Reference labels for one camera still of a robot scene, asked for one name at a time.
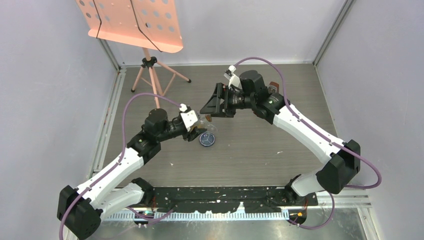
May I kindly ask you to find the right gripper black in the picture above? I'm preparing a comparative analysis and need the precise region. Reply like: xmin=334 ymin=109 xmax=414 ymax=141
xmin=200 ymin=82 xmax=256 ymax=119

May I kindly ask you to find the clear pill bottle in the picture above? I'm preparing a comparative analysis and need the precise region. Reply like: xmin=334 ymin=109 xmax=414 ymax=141
xmin=196 ymin=112 xmax=209 ymax=129

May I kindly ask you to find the blue round pill box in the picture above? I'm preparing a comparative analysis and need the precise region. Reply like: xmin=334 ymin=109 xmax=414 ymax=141
xmin=198 ymin=124 xmax=218 ymax=147

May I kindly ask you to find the white bottle cap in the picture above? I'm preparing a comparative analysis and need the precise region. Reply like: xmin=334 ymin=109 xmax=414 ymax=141
xmin=205 ymin=114 xmax=212 ymax=122

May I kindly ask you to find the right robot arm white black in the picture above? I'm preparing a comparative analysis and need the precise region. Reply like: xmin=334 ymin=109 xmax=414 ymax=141
xmin=200 ymin=70 xmax=361 ymax=205

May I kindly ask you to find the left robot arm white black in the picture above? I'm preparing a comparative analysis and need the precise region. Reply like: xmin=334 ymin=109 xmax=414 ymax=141
xmin=57 ymin=105 xmax=207 ymax=240

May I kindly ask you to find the brown wooden metronome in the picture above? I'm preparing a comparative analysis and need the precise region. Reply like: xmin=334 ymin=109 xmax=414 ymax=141
xmin=267 ymin=81 xmax=280 ymax=94

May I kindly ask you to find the pink music stand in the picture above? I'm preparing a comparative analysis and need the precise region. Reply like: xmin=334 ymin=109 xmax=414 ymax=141
xmin=76 ymin=0 xmax=191 ymax=108

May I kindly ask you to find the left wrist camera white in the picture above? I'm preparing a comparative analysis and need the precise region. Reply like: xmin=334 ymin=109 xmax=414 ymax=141
xmin=179 ymin=103 xmax=199 ymax=132

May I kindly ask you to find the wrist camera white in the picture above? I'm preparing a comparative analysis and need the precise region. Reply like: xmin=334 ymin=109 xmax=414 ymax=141
xmin=224 ymin=65 xmax=241 ymax=89
xmin=179 ymin=103 xmax=199 ymax=132

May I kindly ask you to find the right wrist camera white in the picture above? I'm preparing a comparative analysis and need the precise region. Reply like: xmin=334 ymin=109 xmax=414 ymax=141
xmin=224 ymin=65 xmax=241 ymax=89

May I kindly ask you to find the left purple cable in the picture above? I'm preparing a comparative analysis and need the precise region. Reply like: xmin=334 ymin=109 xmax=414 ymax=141
xmin=58 ymin=92 xmax=186 ymax=240

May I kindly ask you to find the purple cable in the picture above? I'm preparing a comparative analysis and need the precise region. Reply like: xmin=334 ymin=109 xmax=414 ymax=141
xmin=58 ymin=92 xmax=186 ymax=240
xmin=231 ymin=56 xmax=383 ymax=230

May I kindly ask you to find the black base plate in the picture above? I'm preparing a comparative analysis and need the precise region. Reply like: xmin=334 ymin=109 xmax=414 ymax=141
xmin=130 ymin=186 xmax=318 ymax=214

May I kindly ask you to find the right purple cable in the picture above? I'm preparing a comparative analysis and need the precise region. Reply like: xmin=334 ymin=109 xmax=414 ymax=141
xmin=231 ymin=56 xmax=383 ymax=230

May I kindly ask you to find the aluminium rail frame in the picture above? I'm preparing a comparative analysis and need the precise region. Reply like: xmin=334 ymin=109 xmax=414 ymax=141
xmin=86 ymin=66 xmax=127 ymax=189

